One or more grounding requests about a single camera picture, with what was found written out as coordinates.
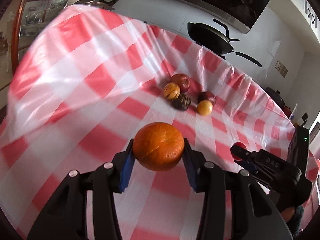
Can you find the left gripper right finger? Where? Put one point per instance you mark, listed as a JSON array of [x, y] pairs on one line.
[[254, 215]]

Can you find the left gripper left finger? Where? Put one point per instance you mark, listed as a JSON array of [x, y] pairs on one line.
[[64, 215]]

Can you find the person's right hand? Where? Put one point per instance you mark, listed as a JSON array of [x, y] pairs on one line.
[[293, 217]]

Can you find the red tomato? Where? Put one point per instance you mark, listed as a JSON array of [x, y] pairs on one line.
[[238, 150]]

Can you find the yellow onion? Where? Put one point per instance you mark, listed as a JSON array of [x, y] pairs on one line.
[[205, 107]]

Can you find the dark red onion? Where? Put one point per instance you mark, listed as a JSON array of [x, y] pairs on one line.
[[206, 96]]

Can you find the dark wrinkled passion fruit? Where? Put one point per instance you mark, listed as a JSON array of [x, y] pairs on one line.
[[182, 102]]

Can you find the red white checkered tablecloth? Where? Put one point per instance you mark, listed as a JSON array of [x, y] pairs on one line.
[[92, 79]]

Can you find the red apple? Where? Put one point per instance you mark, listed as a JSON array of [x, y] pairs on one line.
[[182, 80]]

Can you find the yellow striped passion fruit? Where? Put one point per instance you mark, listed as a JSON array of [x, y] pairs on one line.
[[171, 91]]

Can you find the black wok pan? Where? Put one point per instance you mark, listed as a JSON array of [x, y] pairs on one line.
[[216, 41]]

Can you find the wooden door frame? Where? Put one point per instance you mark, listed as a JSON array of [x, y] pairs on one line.
[[15, 36]]

